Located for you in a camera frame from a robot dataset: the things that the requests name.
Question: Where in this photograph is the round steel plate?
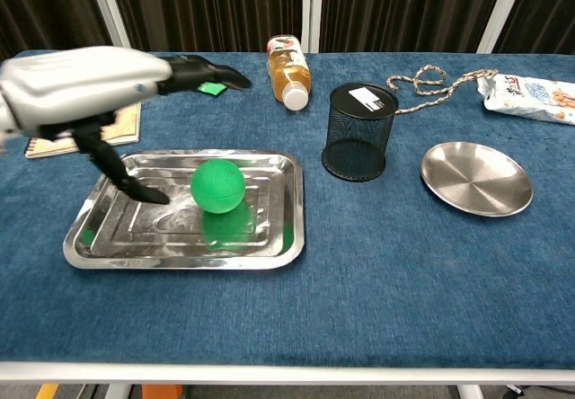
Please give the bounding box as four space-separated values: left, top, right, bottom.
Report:
420 141 535 218

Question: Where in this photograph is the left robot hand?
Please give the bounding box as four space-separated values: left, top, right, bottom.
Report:
0 47 252 206

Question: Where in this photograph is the kraft spiral notebook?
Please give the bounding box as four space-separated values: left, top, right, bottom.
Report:
24 102 143 160

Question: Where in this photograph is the white snack bag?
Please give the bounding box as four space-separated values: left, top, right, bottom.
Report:
476 74 575 126

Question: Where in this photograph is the green foil sachet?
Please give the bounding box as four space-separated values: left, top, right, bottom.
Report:
197 82 228 99

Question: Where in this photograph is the black mesh cup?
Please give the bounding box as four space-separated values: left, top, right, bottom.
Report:
321 83 401 182

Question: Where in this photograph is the braided beige rope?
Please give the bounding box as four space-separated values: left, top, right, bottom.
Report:
386 65 500 116

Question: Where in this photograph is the rectangular steel tray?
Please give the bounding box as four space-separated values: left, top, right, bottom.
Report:
62 149 306 270

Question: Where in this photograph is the blue table cloth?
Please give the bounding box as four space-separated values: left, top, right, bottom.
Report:
0 49 575 371

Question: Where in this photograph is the green ball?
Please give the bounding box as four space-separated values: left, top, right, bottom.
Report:
190 158 247 215

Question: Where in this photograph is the orange plastic object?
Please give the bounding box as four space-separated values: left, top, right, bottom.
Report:
141 385 185 399

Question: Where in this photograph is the tea bottle white cap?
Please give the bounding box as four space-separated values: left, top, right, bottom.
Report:
267 34 313 112

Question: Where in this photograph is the white partition post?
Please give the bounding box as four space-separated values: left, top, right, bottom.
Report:
84 0 134 52
475 0 532 55
301 0 323 54

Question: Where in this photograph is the dark pleated curtain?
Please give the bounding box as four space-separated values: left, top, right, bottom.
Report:
106 0 306 53
493 0 575 57
320 0 511 54
0 0 113 66

